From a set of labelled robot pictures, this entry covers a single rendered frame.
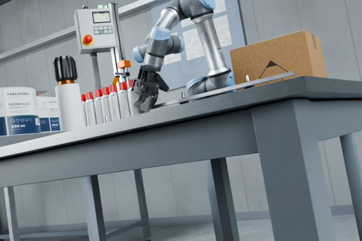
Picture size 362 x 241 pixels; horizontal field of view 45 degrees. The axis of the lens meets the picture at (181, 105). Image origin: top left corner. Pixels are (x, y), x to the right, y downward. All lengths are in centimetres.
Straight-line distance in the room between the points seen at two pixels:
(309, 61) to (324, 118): 96
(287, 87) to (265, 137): 8
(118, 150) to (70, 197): 485
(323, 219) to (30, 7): 575
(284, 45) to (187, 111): 109
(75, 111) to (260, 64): 71
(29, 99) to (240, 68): 79
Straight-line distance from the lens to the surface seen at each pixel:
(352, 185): 236
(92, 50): 208
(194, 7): 207
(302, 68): 162
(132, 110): 179
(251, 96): 54
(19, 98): 136
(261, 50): 168
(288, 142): 55
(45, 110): 184
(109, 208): 519
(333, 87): 61
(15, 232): 289
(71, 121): 161
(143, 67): 169
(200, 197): 448
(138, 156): 71
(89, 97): 198
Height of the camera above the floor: 77
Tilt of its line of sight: 6 degrees up
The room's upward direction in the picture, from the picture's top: 9 degrees counter-clockwise
